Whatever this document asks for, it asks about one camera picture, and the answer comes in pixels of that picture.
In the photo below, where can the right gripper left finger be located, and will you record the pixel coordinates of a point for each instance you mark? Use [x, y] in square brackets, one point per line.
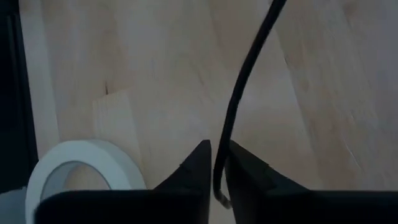
[192, 186]

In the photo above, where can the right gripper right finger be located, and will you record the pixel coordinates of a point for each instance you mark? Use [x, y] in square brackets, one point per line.
[255, 186]

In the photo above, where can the white masking tape roll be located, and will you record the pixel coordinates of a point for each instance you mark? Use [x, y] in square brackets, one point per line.
[102, 155]

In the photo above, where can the black aluminium table frame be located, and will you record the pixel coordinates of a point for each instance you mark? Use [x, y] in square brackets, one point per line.
[12, 93]

